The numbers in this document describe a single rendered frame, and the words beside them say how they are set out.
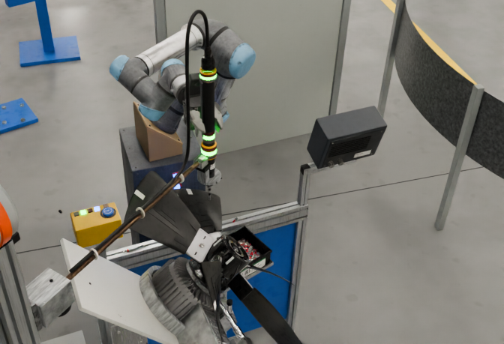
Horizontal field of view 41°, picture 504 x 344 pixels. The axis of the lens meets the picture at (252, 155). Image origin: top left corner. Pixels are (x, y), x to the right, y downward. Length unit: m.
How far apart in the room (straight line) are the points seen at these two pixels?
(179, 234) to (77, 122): 2.83
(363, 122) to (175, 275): 0.98
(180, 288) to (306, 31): 2.42
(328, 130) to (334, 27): 1.76
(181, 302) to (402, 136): 2.93
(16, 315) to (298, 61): 3.05
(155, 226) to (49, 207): 2.19
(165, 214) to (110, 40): 3.82
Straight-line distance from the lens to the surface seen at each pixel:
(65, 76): 5.26
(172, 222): 1.98
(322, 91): 4.43
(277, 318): 2.03
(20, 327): 1.49
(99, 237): 2.42
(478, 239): 4.06
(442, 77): 3.71
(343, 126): 2.55
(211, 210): 2.24
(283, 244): 2.88
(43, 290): 1.55
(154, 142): 2.68
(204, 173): 1.90
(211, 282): 1.77
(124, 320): 1.88
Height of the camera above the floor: 2.72
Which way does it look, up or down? 39 degrees down
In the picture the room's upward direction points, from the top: 2 degrees clockwise
